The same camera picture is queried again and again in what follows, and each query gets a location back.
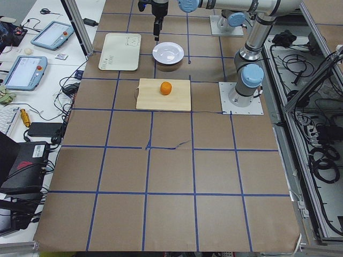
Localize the far blue teach pendant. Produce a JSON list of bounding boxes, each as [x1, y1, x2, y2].
[[31, 21, 74, 50]]

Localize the near blue teach pendant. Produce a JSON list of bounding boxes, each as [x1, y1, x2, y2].
[[4, 55, 48, 91]]

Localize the black router box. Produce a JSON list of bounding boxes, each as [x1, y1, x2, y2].
[[1, 138, 49, 195]]

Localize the bamboo cutting board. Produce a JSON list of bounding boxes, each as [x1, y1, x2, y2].
[[136, 78, 191, 111]]

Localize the black scissors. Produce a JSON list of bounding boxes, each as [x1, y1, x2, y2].
[[40, 8, 62, 16]]

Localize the gold metal cylinder tool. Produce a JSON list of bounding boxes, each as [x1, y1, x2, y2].
[[20, 109, 31, 127]]

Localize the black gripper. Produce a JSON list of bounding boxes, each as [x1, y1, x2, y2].
[[138, 0, 169, 41]]

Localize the black power adapter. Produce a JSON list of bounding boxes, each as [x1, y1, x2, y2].
[[83, 18, 99, 27]]

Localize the black flat power brick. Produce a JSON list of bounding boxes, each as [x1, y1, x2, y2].
[[27, 122, 62, 137]]

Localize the white round plate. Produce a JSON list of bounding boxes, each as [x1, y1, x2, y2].
[[152, 42, 184, 65]]

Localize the small printed card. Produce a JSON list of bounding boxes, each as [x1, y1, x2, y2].
[[55, 54, 68, 60]]

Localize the white keyboard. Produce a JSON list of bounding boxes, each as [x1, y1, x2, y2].
[[1, 106, 20, 136]]

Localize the blue teach pendant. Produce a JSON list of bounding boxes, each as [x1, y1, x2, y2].
[[31, 21, 74, 50], [4, 55, 48, 91]]

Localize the green plush toy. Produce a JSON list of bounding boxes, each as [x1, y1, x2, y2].
[[0, 85, 16, 105]]

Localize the orange fruit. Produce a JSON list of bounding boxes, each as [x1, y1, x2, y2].
[[160, 81, 172, 95]]

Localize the aluminium frame post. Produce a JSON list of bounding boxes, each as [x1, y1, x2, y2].
[[61, 0, 94, 57]]

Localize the metal cable tray frame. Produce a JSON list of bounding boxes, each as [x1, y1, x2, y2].
[[263, 1, 342, 245]]

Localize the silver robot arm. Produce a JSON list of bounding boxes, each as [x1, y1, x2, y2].
[[177, 0, 301, 64], [221, 9, 252, 27]]

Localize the cream bear tray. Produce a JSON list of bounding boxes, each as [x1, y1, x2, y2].
[[98, 33, 141, 71]]

